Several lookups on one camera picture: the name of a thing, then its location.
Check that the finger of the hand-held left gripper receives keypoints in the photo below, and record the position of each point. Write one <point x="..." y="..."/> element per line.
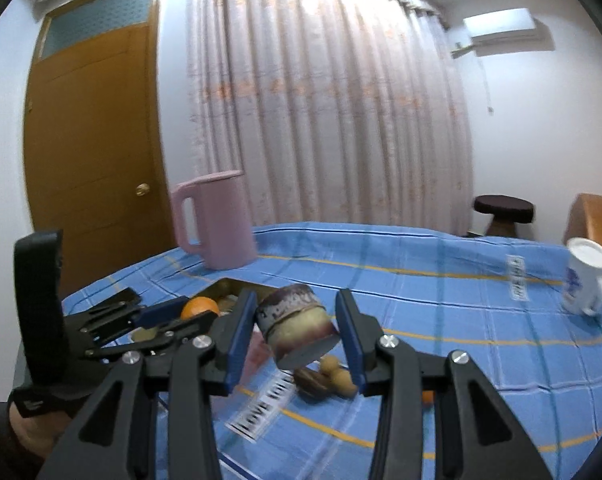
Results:
<point x="181" y="331"/>
<point x="161" y="310"/>

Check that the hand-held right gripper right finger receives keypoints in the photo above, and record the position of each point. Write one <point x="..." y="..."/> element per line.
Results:
<point x="350" y="345"/>

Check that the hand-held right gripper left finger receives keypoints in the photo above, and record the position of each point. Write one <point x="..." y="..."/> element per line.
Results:
<point x="240" y="345"/>

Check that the orange tangerine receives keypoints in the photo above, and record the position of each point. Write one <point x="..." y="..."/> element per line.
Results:
<point x="199" y="306"/>

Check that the brown and cream ceramic cup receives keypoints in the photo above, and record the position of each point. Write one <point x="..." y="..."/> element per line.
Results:
<point x="293" y="322"/>

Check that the gold metal tin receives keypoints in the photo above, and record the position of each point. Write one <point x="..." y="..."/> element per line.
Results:
<point x="231" y="287"/>

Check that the person's left forearm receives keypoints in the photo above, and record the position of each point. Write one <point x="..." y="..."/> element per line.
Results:
<point x="31" y="435"/>

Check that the tan longan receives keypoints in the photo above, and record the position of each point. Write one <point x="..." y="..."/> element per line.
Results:
<point x="344" y="381"/>
<point x="329" y="363"/>

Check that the small orange kumquat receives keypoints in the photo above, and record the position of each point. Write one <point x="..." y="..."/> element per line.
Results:
<point x="427" y="396"/>

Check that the pink plastic pitcher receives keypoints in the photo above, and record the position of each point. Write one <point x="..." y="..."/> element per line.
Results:
<point x="221" y="220"/>

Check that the brass door knob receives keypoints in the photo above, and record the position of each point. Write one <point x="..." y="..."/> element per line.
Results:
<point x="142" y="190"/>

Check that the brown wooden door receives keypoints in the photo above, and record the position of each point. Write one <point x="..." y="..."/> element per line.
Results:
<point x="91" y="160"/>

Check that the dark round stool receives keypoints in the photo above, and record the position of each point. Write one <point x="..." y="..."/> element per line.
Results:
<point x="503" y="207"/>

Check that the pale patterned curtain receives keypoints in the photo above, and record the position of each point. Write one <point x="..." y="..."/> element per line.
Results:
<point x="331" y="110"/>

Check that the white mug with blue print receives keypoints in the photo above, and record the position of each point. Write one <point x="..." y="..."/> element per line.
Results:
<point x="583" y="280"/>

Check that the wooden chair back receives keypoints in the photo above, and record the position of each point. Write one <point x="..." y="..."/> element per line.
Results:
<point x="598" y="225"/>

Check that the frosted transom window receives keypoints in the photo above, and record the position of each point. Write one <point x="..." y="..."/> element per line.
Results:
<point x="98" y="20"/>

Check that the white air conditioner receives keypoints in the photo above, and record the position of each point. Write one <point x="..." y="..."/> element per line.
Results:
<point x="506" y="30"/>

